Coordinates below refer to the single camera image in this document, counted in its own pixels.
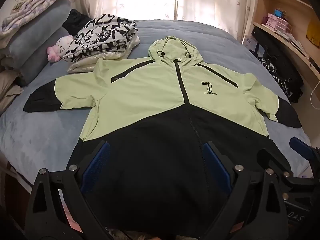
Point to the grey-blue pillow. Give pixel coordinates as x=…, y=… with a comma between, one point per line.
x=42, y=22
x=37, y=57

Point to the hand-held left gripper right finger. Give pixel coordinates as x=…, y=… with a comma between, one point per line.
x=216, y=166

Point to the black white patterned cloth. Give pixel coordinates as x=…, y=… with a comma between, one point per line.
x=272, y=72

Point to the floral folded quilt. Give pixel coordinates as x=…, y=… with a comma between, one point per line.
x=30, y=7

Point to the stack of pink boxes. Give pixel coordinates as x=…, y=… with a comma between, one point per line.
x=276, y=22

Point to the wooden bookshelf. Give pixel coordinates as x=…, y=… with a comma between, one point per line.
x=297, y=5

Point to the blue bed blanket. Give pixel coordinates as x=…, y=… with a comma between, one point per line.
x=37, y=135

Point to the green and black hooded jacket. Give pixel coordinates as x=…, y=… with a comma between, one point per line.
x=150, y=92

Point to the white cardboard box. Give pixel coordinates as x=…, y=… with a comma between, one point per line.
x=250, y=42

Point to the yellow bag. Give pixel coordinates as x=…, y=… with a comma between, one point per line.
x=313, y=32

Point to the black white printed folded garment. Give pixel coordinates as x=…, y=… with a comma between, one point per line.
x=100, y=37

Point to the black white patterned folded clothes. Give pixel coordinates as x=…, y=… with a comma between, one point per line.
x=82, y=66

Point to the beige cloth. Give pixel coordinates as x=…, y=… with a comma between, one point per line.
x=8, y=90

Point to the pink white plush cat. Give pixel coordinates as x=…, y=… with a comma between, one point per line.
x=60, y=46

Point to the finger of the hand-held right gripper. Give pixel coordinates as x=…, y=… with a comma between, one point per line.
x=272, y=158
x=300, y=145

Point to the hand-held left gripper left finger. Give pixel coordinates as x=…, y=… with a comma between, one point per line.
x=96, y=162

